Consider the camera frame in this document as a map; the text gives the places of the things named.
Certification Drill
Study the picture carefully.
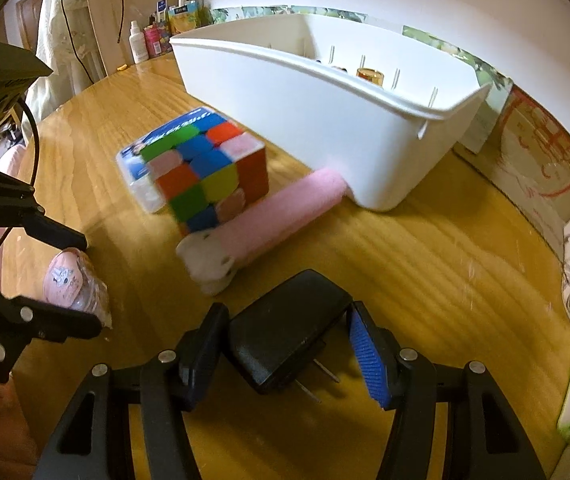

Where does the multicoloured puzzle cube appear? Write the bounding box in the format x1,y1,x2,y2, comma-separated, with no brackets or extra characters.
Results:
141,121,270,237

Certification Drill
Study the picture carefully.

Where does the pink blanket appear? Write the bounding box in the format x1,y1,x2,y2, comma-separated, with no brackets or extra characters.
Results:
0,145,32,288

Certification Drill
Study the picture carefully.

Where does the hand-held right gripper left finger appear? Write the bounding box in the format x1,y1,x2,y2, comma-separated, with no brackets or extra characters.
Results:
32,302,230,480

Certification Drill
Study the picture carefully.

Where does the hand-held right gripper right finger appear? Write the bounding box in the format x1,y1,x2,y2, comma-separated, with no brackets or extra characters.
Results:
347,301,548,480

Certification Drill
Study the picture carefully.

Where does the cardboard box with red print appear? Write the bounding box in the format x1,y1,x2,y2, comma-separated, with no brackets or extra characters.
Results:
452,85,570,261

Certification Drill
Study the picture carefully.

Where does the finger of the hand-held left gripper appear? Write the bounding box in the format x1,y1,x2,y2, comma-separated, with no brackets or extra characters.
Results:
0,254,104,385
0,159,89,252

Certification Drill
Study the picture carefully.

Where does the wooden door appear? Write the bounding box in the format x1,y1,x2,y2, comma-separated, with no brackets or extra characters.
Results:
16,0,46,56

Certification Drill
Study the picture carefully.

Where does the pink round packet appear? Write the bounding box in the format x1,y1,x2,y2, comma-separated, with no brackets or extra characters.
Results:
45,247,114,331

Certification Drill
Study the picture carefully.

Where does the black power adapter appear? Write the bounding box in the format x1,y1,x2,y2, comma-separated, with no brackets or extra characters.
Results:
227,269,354,405

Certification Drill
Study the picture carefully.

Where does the black cable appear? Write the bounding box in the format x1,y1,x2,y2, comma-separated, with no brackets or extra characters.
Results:
0,92,42,271

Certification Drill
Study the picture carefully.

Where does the hanging white garment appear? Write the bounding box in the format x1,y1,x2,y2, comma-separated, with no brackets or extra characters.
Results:
27,0,110,122

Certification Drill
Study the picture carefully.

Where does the colourful snack packet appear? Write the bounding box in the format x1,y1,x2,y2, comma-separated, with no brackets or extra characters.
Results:
167,0,202,39

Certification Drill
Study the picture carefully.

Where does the white plastic bottle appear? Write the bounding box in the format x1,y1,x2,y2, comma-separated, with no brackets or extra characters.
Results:
129,20,150,65

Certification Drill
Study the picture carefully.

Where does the clear box with blue label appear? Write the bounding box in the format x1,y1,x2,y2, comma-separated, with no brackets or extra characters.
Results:
116,106,230,216

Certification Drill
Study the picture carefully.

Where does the white plastic storage bin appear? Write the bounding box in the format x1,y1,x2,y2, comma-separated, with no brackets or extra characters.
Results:
170,12,493,212

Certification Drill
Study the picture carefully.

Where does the pink lint roller white handle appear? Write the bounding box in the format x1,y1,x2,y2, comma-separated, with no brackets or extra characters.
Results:
175,167,348,296

